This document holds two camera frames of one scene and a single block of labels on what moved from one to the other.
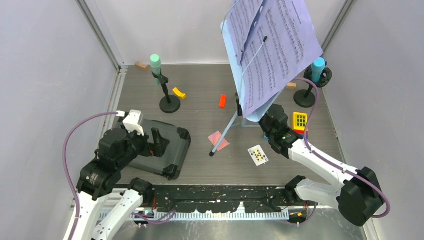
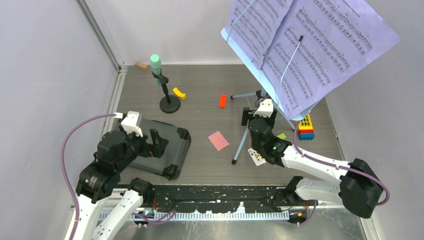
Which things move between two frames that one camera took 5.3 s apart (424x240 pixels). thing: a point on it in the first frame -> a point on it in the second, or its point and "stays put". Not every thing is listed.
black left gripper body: [140, 143] stays put
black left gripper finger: [160, 143] stays put
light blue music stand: [236, 69] -> [245, 59]
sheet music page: [242, 18] stays put
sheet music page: [283, 39] -> [323, 45]
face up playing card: [258, 155] stays put
